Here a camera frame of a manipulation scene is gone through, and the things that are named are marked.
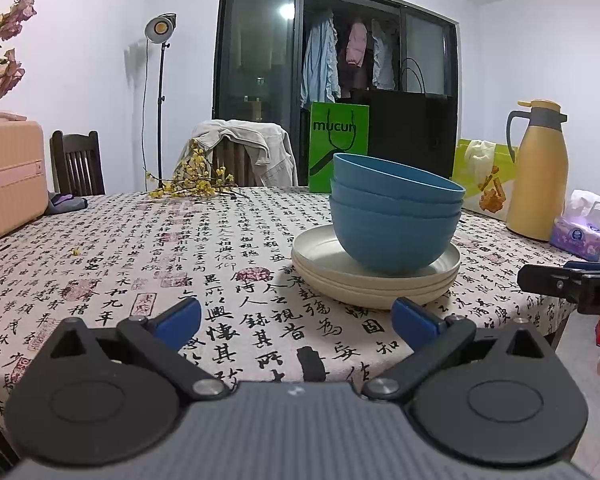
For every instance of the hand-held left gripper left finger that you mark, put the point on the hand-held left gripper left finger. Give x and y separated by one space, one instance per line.
177 317

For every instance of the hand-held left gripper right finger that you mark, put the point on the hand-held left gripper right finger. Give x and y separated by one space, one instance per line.
412 317

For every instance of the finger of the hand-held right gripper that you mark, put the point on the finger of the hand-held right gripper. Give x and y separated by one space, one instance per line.
545 282
580 266

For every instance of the blue bowl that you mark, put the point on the blue bowl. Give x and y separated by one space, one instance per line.
390 240
380 175
360 196

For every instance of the purple tissue pack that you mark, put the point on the purple tissue pack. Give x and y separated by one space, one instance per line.
577 237

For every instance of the calligraphy printed tablecloth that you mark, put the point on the calligraphy printed tablecloth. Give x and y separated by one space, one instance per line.
130 260

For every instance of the yellow thermos jug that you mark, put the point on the yellow thermos jug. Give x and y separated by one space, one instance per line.
535 185

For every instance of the lime food print bag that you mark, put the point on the lime food print bag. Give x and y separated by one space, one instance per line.
467 180

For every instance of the yellow flower branch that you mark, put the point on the yellow flower branch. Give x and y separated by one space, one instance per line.
195 182

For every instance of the grey and purple cloth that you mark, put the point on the grey and purple cloth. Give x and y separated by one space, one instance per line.
65 204

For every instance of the dark wooden chair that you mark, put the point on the dark wooden chair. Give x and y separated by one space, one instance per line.
230 165
75 140

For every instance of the beige jacket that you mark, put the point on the beige jacket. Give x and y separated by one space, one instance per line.
275 160

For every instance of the black paper bag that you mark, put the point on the black paper bag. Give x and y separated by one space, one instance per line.
405 125

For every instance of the pink ribbed hard case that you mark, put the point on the pink ribbed hard case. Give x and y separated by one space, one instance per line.
10 185

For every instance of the green paper bag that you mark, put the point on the green paper bag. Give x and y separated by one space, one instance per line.
330 110

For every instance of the light blue hanging shirt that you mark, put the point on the light blue hanging shirt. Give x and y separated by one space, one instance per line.
320 60
384 60

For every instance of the black framed glass door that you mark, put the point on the black framed glass door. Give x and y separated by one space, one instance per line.
260 60

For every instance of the pink hanging garment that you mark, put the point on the pink hanging garment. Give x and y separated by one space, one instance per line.
356 45

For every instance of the studio lamp on black stand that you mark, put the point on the studio lamp on black stand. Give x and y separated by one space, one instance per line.
159 27

